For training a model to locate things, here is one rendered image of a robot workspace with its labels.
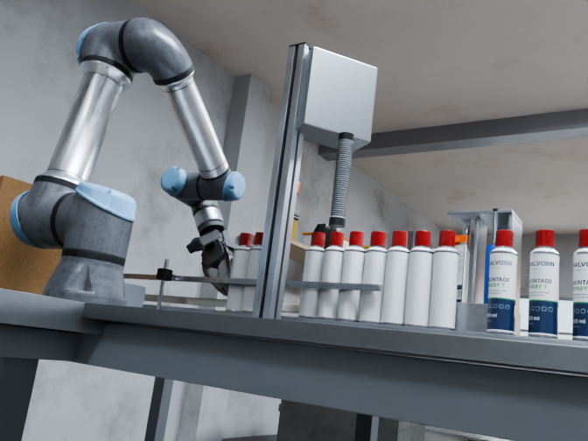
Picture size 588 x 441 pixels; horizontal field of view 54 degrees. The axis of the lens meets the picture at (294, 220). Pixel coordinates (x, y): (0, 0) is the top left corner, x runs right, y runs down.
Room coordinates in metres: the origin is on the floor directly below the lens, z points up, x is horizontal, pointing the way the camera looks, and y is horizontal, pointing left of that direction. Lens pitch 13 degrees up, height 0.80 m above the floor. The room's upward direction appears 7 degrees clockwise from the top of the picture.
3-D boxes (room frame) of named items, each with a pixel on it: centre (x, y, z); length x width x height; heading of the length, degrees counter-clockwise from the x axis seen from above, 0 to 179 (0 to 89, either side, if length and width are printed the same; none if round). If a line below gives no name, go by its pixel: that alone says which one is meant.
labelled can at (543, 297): (1.06, -0.48, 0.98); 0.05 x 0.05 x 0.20
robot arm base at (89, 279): (1.10, 0.37, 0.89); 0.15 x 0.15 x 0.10
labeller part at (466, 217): (1.22, -0.42, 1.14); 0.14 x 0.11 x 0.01; 56
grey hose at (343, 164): (1.20, -0.09, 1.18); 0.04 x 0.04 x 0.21
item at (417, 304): (1.20, -0.28, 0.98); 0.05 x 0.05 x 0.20
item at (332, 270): (1.31, -0.10, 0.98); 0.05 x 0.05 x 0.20
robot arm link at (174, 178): (1.48, 0.30, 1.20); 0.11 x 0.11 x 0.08; 63
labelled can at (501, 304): (1.11, -0.42, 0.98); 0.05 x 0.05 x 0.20
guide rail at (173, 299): (1.57, 0.21, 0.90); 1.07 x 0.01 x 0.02; 56
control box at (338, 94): (1.25, -0.06, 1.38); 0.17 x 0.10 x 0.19; 111
